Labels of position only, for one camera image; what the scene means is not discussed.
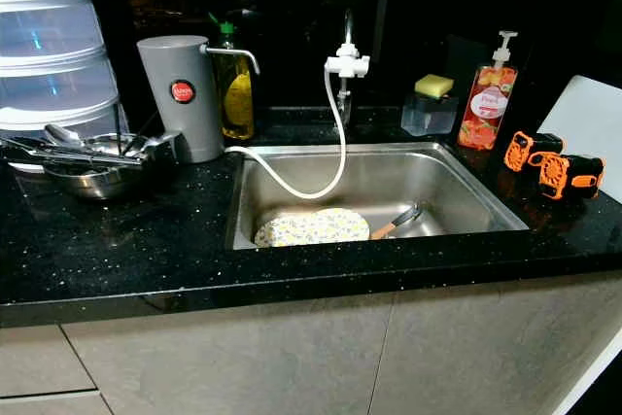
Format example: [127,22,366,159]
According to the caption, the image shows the floral plate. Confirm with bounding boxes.
[253,207,372,249]

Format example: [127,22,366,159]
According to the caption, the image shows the steel spoon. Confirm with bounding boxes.
[44,123,89,148]

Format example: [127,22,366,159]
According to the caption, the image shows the steel tongs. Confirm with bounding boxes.
[5,133,153,172]

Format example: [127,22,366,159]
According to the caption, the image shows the clear stacked food container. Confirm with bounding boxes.
[0,0,119,135]

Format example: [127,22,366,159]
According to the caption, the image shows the grey water dispenser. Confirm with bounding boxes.
[137,35,262,165]

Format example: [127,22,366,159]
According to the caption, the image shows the yellow dish soap bottle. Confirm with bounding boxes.
[209,12,255,142]

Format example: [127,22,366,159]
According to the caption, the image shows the chrome faucet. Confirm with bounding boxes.
[335,9,357,127]

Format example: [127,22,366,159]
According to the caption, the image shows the white faucet diverter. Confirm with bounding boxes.
[325,43,372,80]

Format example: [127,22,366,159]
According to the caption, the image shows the clear sponge holder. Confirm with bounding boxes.
[400,92,460,138]

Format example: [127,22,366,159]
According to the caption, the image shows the stainless steel sink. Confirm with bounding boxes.
[225,141,532,252]

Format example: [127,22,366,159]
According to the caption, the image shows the yellow sponge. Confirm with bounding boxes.
[414,74,456,100]

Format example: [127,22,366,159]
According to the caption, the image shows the peach hand soap bottle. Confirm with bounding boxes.
[457,30,519,153]

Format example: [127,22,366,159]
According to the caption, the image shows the white board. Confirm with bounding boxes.
[537,75,622,205]

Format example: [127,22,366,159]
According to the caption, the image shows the white flexible hose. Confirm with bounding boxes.
[222,70,349,201]

